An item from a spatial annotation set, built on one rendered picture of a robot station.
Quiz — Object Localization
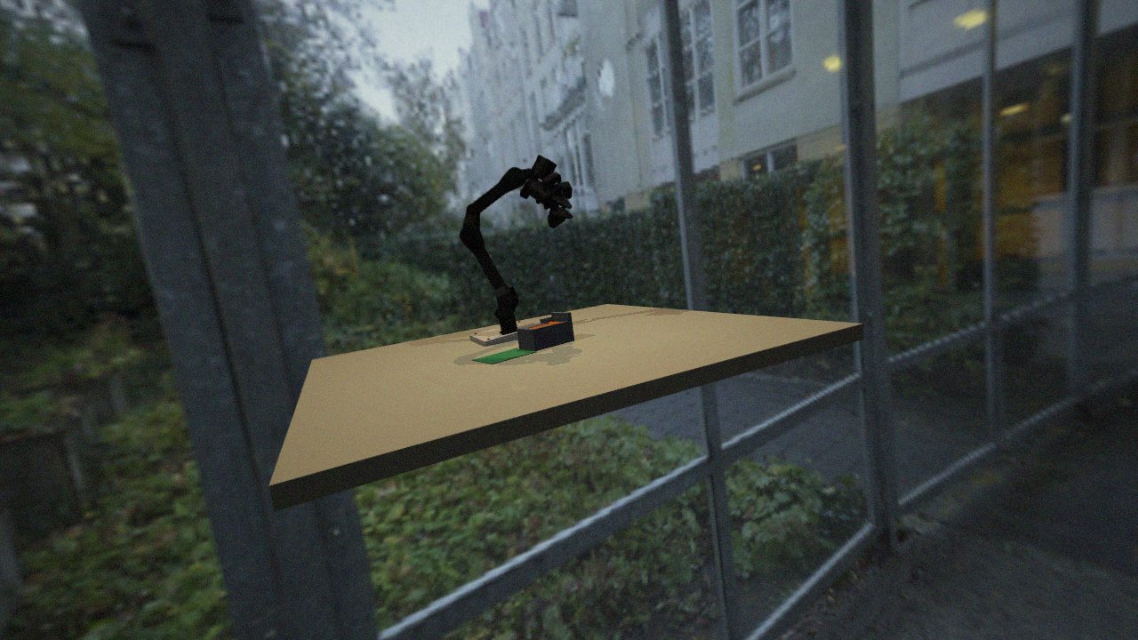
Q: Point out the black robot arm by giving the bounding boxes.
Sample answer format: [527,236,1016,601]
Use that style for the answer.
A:
[460,155,556,335]

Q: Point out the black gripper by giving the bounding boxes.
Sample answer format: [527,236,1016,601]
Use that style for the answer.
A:
[533,172,574,228]

